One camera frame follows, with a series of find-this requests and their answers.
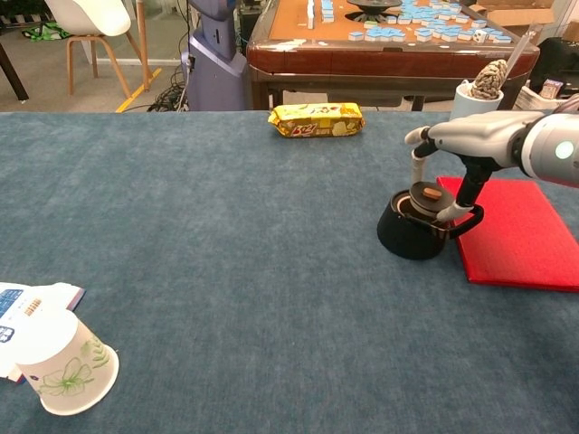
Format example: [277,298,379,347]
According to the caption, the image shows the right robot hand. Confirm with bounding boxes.
[404,110,544,222]

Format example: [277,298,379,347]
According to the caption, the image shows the white chair wooden legs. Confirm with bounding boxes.
[43,0,144,99]

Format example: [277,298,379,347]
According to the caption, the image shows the black teapot lid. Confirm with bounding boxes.
[408,180,457,218]

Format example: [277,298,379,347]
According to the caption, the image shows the green bag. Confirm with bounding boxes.
[21,22,71,42]

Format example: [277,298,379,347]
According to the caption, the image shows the cardboard box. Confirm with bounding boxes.
[468,0,555,40]

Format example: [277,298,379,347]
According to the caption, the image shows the light blue cup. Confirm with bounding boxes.
[451,80,505,121]

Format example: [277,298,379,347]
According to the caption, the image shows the black bag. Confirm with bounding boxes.
[528,37,579,99]

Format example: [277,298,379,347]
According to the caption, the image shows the black teapot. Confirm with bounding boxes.
[376,188,486,261]

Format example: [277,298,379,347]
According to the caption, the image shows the yellow biscuit packet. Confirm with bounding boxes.
[267,102,366,139]

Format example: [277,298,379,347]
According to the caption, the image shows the black floor cable bundle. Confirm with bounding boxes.
[147,67,191,113]

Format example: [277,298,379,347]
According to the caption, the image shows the red felt mat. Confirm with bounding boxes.
[436,175,579,294]

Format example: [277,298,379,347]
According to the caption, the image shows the blue felt tablecloth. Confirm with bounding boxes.
[0,109,579,434]

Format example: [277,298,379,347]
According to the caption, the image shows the grey braided cup filling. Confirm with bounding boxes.
[470,59,509,100]

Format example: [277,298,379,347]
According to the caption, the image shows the brown mahjong table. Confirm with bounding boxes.
[246,0,542,112]

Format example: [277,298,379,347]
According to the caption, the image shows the clear plastic stick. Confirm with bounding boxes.
[504,22,544,76]

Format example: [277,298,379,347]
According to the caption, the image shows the white flower paper cup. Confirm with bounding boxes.
[14,309,120,417]

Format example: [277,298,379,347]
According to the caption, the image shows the dark table leg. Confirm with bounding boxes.
[0,42,30,101]

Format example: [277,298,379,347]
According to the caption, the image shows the white wet wipes pack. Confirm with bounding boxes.
[0,281,86,385]

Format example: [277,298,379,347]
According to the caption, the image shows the black mahjong table dome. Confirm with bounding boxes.
[346,0,403,23]

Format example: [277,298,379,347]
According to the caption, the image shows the white basket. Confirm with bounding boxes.
[515,83,579,112]

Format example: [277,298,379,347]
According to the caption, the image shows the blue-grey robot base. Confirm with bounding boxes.
[180,0,250,112]

